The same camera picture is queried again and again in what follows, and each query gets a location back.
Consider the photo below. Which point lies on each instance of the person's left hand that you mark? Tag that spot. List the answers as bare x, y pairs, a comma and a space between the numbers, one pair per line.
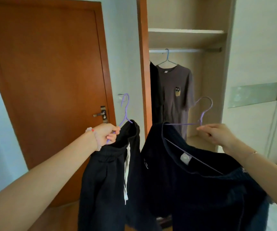
103, 134

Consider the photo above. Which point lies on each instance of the person's right hand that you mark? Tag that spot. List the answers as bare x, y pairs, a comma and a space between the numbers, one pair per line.
221, 135

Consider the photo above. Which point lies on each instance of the person's right fingers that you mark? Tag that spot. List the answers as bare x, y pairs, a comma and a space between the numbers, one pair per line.
209, 134

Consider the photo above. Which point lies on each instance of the person's left thumb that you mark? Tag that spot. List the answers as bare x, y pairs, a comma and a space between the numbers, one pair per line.
115, 129

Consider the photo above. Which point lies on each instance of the purple hanger with sweatshirt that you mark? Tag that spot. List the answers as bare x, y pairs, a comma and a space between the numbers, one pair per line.
202, 116

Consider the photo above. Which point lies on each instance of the purple hanger with shorts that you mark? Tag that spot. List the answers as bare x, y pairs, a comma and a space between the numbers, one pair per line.
126, 110

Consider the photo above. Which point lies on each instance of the person's right forearm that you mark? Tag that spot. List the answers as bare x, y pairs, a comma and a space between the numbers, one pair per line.
263, 170

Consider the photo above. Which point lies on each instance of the person's left forearm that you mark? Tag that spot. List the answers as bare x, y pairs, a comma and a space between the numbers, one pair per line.
44, 180

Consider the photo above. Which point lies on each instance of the grey t-shirt with owl print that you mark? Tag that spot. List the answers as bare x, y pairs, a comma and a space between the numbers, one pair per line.
177, 93

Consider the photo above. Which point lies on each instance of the black hanging garment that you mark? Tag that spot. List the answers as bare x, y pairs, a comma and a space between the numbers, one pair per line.
155, 93

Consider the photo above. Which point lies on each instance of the black sweatshirt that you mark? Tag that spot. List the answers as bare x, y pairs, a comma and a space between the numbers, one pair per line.
194, 190

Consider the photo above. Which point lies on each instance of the beige open wardrobe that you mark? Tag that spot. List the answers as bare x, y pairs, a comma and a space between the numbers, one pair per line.
208, 69

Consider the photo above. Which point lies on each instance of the white sliding wardrobe door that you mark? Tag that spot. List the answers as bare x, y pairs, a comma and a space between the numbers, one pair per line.
259, 81

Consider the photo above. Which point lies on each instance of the brown wooden door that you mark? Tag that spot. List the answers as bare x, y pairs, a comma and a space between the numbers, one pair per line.
47, 88

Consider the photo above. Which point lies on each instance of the metal clothes rod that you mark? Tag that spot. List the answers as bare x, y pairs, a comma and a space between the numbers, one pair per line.
189, 50

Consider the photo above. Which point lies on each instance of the wardrobe shelf board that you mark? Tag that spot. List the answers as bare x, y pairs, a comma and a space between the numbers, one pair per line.
186, 31

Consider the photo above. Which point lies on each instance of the white wall switch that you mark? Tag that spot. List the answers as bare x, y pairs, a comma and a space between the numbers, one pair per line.
121, 98

